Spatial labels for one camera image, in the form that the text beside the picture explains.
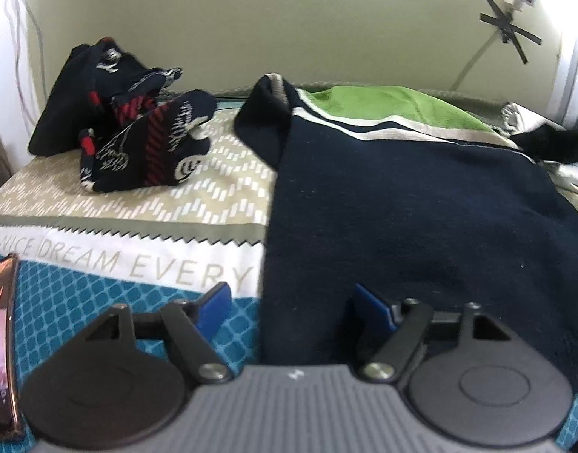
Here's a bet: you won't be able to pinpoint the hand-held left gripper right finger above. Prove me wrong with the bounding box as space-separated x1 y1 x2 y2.
348 283 513 383

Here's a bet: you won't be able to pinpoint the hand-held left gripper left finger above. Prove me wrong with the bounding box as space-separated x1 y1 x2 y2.
84 280 233 385

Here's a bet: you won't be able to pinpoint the navy green striped knit sweater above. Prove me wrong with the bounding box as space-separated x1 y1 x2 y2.
235 74 578 388

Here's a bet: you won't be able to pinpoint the patterned beige teal bed sheet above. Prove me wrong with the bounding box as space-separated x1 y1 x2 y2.
0 89 578 451

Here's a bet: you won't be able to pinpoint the navy red striped printed garment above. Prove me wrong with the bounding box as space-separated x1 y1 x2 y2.
78 89 217 194

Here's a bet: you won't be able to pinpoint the smartphone with picture screen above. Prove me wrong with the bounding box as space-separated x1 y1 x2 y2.
0 254 26 439

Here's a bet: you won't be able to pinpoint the black cloth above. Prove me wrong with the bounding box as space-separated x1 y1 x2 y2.
510 125 578 163

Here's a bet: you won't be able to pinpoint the navy white printed garment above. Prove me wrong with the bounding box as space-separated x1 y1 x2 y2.
29 36 183 156

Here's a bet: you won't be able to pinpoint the black tape cross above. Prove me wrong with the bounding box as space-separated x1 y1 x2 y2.
479 0 541 64

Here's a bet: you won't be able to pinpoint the white wall cable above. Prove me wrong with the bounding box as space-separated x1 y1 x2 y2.
449 33 500 91

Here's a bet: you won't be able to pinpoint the thin wall cables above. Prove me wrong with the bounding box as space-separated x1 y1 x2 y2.
8 0 47 119

